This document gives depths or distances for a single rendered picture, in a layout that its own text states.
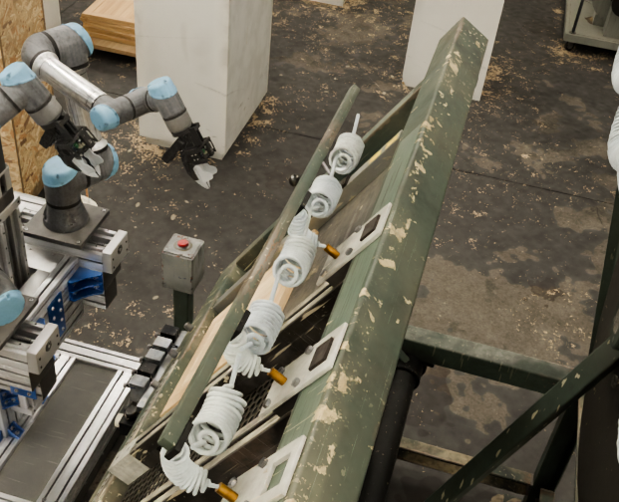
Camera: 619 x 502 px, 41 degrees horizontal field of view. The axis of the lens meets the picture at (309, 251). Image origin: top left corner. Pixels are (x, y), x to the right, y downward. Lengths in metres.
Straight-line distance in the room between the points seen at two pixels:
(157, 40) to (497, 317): 2.41
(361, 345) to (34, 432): 2.28
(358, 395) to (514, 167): 4.38
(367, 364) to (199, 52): 3.71
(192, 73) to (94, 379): 2.07
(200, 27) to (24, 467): 2.57
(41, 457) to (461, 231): 2.66
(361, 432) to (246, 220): 3.54
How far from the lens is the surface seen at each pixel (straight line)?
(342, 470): 1.16
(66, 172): 2.83
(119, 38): 6.23
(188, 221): 4.67
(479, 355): 2.98
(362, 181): 2.34
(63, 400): 3.51
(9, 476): 3.32
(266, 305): 1.39
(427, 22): 6.03
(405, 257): 1.49
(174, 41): 4.88
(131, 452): 2.28
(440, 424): 3.78
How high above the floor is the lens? 2.85
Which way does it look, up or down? 39 degrees down
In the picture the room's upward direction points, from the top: 7 degrees clockwise
